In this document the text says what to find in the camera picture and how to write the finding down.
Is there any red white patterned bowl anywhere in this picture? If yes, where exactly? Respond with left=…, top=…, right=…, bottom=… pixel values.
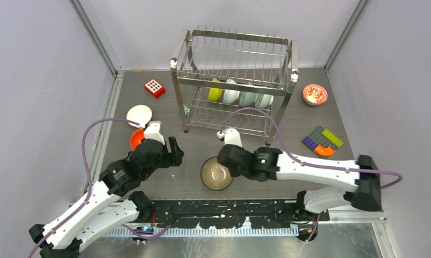
left=303, top=84, right=328, bottom=106

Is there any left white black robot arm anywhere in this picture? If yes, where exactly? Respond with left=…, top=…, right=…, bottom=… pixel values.
left=29, top=137, right=184, bottom=257

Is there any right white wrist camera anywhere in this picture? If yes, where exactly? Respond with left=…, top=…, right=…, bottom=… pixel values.
left=216, top=127, right=243, bottom=147

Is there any orange curved toy piece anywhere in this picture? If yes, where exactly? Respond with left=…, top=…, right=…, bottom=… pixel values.
left=314, top=145, right=337, bottom=157

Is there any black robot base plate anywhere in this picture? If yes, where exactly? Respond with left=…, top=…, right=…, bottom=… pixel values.
left=134, top=199, right=316, bottom=229

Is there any grey building block plate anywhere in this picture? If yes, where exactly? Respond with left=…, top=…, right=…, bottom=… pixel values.
left=306, top=126, right=340, bottom=158

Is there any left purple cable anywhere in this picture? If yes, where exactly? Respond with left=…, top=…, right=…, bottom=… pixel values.
left=26, top=118, right=174, bottom=258

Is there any white bowl in rack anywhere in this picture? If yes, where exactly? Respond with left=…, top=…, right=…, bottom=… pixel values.
left=222, top=89, right=240, bottom=104

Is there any yellow bowl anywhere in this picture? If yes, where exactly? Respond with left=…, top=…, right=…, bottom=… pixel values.
left=207, top=87, right=223, bottom=102

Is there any orange bowl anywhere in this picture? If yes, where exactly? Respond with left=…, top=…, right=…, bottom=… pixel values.
left=130, top=129, right=145, bottom=145
left=130, top=137, right=141, bottom=151

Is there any white bowl brown outside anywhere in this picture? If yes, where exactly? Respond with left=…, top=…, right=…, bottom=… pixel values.
left=126, top=105, right=152, bottom=129

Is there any lime green brick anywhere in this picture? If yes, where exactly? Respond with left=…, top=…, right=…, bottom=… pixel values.
left=322, top=129, right=344, bottom=148

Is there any steel two-tier dish rack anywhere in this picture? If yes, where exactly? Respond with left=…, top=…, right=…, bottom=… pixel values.
left=170, top=28, right=299, bottom=146

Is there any pale green bowl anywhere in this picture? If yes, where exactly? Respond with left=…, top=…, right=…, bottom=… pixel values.
left=254, top=94, right=274, bottom=109
left=239, top=91, right=258, bottom=106

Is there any small green patterned object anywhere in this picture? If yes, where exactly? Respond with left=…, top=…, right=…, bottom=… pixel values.
left=183, top=104, right=190, bottom=118

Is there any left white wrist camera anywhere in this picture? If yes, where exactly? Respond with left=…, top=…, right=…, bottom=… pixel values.
left=143, top=121, right=165, bottom=145

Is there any purple brick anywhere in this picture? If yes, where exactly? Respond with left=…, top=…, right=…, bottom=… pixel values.
left=301, top=136, right=319, bottom=151

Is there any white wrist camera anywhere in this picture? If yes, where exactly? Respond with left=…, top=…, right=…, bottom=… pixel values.
left=216, top=127, right=243, bottom=147
left=143, top=121, right=165, bottom=145

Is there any dark blue bowl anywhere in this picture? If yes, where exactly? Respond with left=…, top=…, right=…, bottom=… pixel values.
left=200, top=156, right=234, bottom=191

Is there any red white grid block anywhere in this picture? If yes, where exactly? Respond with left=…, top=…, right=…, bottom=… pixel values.
left=143, top=79, right=166, bottom=99

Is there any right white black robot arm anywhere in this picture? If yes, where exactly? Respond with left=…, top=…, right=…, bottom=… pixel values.
left=217, top=144, right=382, bottom=221

